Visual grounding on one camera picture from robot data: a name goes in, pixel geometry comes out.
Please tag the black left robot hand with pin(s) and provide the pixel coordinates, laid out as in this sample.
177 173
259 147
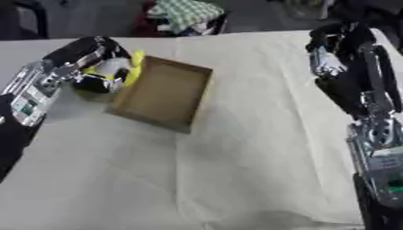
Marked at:
84 52

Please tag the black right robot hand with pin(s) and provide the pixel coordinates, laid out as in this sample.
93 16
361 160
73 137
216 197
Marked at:
362 75

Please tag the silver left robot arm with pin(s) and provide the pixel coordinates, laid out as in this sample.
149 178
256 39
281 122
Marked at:
26 101

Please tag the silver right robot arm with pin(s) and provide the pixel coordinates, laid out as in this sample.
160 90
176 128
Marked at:
379 167

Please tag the brown open cardboard box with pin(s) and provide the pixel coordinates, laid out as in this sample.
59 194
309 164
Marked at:
160 94

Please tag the black chair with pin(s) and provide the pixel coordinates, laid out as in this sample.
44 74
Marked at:
23 18

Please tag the green white checked cloth pile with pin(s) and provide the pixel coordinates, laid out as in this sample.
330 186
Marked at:
183 15

